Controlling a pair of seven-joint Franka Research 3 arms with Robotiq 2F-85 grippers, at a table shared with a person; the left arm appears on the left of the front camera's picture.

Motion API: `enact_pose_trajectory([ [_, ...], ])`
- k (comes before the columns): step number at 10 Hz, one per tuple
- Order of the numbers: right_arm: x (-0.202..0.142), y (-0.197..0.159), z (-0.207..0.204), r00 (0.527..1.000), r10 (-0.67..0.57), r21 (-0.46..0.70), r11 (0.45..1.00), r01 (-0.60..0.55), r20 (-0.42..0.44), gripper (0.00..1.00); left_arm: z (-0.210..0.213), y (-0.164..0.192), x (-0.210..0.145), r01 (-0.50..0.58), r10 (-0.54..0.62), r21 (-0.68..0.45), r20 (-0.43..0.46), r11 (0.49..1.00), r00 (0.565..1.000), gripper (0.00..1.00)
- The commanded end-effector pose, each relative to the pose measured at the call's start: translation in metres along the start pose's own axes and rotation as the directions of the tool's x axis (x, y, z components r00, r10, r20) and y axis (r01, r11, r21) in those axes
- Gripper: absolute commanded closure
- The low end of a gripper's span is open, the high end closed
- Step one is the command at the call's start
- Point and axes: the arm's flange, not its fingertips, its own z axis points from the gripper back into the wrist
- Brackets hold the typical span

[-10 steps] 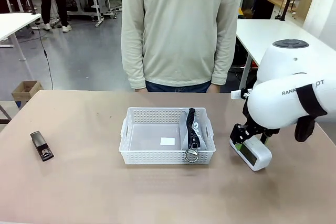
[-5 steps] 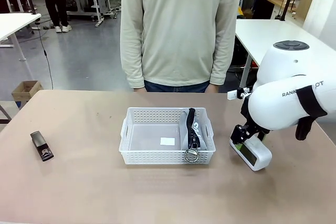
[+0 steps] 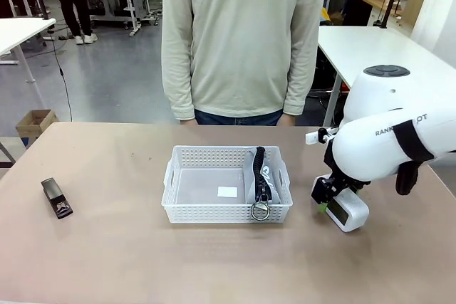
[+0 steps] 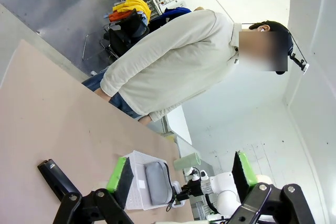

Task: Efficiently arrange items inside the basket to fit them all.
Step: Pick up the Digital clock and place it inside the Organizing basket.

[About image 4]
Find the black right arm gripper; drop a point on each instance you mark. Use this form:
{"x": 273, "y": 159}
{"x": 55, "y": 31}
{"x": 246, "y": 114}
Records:
{"x": 193, "y": 188}

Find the grey zipper pouch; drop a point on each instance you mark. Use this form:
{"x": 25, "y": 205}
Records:
{"x": 156, "y": 184}

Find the black stapler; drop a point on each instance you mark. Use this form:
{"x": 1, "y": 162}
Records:
{"x": 56, "y": 179}

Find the person right forearm cream sleeve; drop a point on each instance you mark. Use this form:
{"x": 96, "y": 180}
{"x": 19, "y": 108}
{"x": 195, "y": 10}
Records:
{"x": 126, "y": 79}

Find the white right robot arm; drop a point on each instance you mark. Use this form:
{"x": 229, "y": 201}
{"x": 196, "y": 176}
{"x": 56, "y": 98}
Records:
{"x": 223, "y": 190}

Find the person left forearm cream sleeve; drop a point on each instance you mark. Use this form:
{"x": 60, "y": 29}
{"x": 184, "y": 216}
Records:
{"x": 162, "y": 112}

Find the white plastic basket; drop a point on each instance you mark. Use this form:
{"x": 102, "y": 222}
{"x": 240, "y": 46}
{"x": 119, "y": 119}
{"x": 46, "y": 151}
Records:
{"x": 137, "y": 195}

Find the person left hand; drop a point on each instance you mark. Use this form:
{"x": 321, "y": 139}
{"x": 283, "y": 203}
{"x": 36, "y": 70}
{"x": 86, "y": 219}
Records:
{"x": 145, "y": 121}

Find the person right hand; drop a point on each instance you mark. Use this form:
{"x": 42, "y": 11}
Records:
{"x": 103, "y": 96}

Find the pale green cup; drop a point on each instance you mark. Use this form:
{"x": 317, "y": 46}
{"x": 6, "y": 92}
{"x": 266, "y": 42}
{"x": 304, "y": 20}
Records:
{"x": 186, "y": 162}

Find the white partition board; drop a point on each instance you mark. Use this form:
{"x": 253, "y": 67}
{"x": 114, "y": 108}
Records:
{"x": 179, "y": 124}

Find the person blue jeans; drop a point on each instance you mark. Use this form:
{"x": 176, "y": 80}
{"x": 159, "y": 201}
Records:
{"x": 123, "y": 104}

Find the person torso cream shirt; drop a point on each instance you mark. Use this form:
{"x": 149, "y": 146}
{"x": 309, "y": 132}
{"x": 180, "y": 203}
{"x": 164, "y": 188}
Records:
{"x": 170, "y": 58}

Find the black office chair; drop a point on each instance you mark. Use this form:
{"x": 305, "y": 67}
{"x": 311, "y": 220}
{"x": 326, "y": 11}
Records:
{"x": 123, "y": 36}

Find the blue jacket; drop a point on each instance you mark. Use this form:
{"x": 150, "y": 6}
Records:
{"x": 168, "y": 15}

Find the orange cloth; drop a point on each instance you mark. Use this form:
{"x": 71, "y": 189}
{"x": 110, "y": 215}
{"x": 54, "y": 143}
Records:
{"x": 119, "y": 16}

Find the person head black cap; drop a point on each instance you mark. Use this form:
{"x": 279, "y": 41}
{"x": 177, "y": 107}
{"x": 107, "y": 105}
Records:
{"x": 278, "y": 28}

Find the yellow jacket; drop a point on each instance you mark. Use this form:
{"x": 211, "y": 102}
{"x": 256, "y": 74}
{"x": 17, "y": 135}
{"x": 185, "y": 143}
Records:
{"x": 136, "y": 5}

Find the black head-mounted camera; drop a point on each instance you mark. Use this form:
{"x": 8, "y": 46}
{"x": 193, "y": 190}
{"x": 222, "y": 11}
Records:
{"x": 299, "y": 62}

